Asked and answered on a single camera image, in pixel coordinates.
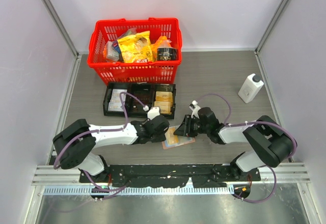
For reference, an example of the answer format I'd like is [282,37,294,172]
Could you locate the right aluminium corner post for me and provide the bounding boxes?
[254,0,304,55]

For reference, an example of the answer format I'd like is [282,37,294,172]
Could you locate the gold cards in tray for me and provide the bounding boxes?
[154,91,173,115]

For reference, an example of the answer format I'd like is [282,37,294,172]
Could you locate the dark brown cards in tray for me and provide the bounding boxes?
[131,84,151,113]

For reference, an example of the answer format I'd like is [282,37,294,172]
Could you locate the white bottle with black cap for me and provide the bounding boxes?
[238,73,264,103]

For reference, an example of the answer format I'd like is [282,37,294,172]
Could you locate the orange snack bag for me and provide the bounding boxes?
[151,36,171,58]

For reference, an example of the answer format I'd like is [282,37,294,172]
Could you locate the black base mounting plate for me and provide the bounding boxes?
[79,164,261,188]

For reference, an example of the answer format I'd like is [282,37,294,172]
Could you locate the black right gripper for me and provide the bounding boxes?
[174,114,210,137]

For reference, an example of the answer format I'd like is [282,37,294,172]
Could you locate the white cards in tray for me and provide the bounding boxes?
[107,89,127,112]

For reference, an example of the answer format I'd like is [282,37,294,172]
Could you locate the grey small box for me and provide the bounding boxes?
[103,41,120,62]

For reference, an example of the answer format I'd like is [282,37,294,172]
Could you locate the red plastic shopping basket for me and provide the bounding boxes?
[87,17,182,85]

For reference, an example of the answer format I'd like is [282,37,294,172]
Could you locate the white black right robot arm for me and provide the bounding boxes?
[174,107,297,181]

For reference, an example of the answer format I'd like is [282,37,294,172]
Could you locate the pink leather card holder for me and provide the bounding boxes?
[162,126,195,150]

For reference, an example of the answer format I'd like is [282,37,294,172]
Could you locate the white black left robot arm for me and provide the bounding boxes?
[52,115,170,182]

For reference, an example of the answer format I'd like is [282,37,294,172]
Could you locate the black three-compartment card tray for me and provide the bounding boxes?
[102,82,176,119]

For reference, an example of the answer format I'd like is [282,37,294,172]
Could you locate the aluminium corner post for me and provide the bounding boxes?
[254,0,304,55]
[30,0,79,57]

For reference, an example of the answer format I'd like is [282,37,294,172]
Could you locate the black round can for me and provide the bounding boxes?
[157,47,178,61]

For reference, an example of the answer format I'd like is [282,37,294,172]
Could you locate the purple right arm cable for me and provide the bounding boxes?
[196,93,298,204]

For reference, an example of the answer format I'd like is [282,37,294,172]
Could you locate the aluminium frame rail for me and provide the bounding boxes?
[32,162,311,186]

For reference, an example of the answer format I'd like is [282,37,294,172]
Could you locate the yellow chips bag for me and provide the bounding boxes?
[118,31,154,64]

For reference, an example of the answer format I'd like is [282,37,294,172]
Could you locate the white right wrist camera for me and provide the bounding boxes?
[189,100,201,119]

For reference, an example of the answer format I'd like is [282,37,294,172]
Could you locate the left aluminium corner post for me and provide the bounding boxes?
[30,0,79,57]

